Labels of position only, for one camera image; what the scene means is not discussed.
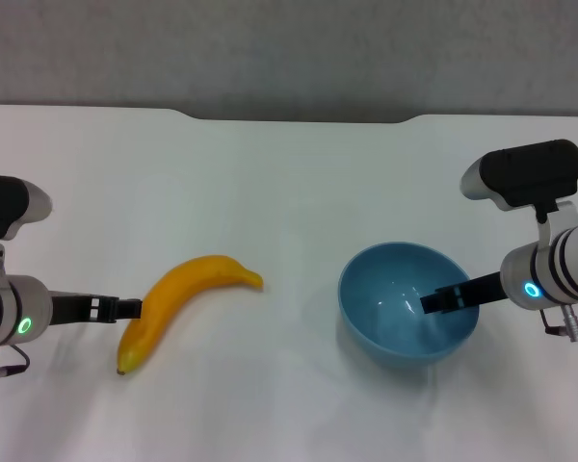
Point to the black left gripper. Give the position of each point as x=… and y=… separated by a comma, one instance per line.
x=70, y=307

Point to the blue plastic bowl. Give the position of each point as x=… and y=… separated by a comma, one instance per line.
x=390, y=332

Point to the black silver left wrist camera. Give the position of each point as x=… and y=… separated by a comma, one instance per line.
x=5, y=207

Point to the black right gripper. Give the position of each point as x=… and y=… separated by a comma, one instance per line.
x=485, y=289

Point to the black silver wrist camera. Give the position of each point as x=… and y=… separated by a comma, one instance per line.
x=5, y=207
x=525, y=173

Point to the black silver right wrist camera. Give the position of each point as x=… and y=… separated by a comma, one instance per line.
x=525, y=173

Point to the white right camera bracket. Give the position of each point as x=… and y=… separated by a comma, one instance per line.
x=561, y=221

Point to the yellow banana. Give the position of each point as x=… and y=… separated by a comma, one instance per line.
x=173, y=298

